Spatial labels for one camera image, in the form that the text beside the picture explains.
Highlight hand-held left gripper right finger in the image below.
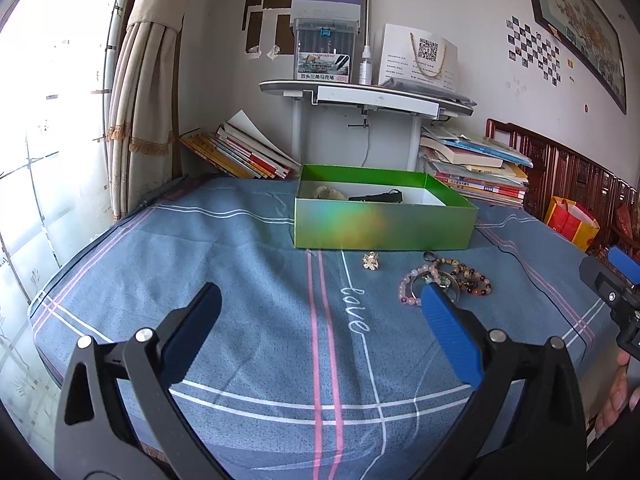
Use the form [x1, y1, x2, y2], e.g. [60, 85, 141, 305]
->
[420, 285, 588, 480]

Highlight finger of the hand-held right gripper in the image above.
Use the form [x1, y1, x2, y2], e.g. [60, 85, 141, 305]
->
[579, 256, 637, 307]
[606, 245, 640, 287]

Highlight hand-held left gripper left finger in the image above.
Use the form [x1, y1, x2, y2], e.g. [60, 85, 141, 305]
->
[54, 282, 236, 480]

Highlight silver bangle with charm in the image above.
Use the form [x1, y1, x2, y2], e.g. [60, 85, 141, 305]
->
[425, 269, 465, 304]

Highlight dark brown bead bracelet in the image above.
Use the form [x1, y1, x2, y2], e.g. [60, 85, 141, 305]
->
[440, 258, 493, 297]

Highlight pink bead bracelet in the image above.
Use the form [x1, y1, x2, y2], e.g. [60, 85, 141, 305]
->
[398, 266, 453, 306]

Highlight green iridescent cardboard box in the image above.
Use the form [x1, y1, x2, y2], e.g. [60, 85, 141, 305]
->
[294, 164, 479, 251]

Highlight person's right hand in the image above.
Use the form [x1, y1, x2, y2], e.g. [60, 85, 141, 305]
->
[594, 350, 640, 436]

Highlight yellow and red gift bag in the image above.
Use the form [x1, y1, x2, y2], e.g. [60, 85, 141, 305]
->
[544, 196, 600, 252]

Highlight blue plaid bed sheet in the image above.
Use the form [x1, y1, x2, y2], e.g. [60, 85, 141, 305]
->
[29, 175, 621, 480]

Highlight red wooden headboard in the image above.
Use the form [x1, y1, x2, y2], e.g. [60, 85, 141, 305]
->
[486, 119, 640, 261]

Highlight black wristband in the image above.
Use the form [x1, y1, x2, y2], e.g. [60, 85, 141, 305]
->
[348, 189, 404, 205]

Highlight tall stack of books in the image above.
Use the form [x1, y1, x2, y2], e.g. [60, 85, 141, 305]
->
[419, 125, 533, 209]

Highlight leaning pile of books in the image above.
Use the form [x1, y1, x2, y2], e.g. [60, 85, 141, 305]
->
[180, 109, 301, 181]

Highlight frosted window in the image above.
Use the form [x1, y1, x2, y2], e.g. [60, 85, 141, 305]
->
[0, 0, 126, 411]

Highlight framed embroidery picture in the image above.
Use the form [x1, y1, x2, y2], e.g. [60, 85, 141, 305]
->
[520, 0, 628, 115]

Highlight black folder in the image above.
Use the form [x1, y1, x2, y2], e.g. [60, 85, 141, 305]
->
[378, 78, 473, 106]

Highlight beige curtain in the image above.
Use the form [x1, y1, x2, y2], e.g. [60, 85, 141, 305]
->
[102, 0, 188, 223]

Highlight grey desk shelf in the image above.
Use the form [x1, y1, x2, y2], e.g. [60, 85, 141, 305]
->
[259, 79, 475, 173]

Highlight white paper bag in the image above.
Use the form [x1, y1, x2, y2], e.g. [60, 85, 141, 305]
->
[378, 24, 458, 92]

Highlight small white bottle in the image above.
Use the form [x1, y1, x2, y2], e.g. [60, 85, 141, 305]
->
[358, 46, 374, 86]

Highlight clear marker pen case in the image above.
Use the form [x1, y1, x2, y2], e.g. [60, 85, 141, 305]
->
[292, 17, 351, 83]

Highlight metal lamp pole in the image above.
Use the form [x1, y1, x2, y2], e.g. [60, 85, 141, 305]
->
[362, 0, 376, 51]

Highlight checkered wall sticker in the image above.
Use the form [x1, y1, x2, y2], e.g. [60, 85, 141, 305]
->
[506, 15, 563, 83]

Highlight dark tape wall marks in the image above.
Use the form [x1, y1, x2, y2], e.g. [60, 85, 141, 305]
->
[242, 0, 296, 56]

